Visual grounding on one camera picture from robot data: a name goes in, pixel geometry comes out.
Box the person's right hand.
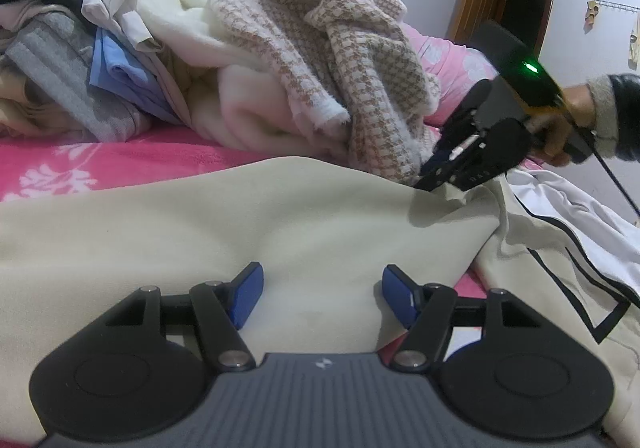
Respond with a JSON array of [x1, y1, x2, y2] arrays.
[[530, 83, 599, 167]]

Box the small hanging tan cloth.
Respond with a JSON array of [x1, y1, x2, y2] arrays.
[[584, 0, 602, 35]]

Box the grey knit garment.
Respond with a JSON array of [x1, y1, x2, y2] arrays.
[[4, 10, 152, 142]]

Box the pink floral blanket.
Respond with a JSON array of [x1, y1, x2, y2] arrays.
[[0, 127, 493, 302]]

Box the beige zip jacket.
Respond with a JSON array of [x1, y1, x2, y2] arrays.
[[0, 155, 640, 448]]

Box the pink grey floral duvet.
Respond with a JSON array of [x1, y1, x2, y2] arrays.
[[400, 22, 502, 130]]

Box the light blue cloth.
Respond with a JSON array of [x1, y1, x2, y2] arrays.
[[89, 25, 182, 125]]

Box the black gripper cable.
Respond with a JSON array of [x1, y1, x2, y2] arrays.
[[575, 125, 640, 220]]

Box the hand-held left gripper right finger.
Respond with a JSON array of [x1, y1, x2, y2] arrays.
[[380, 265, 543, 374]]

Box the person's right forearm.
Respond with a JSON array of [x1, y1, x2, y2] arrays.
[[587, 72, 640, 161]]

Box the hanging beige cloth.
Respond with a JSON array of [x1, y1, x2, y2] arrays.
[[628, 12, 640, 62]]

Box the wall hook rail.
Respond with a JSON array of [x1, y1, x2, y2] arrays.
[[587, 0, 640, 12]]

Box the houndstooth knit sweater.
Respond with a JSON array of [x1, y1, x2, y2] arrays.
[[209, 0, 442, 187]]

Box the cream fleece garment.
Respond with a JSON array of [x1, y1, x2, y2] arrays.
[[134, 0, 352, 152]]

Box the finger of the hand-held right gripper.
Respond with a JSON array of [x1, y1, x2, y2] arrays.
[[413, 142, 494, 194], [433, 100, 482, 162]]

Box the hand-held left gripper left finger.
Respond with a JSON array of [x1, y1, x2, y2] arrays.
[[105, 261, 266, 373]]

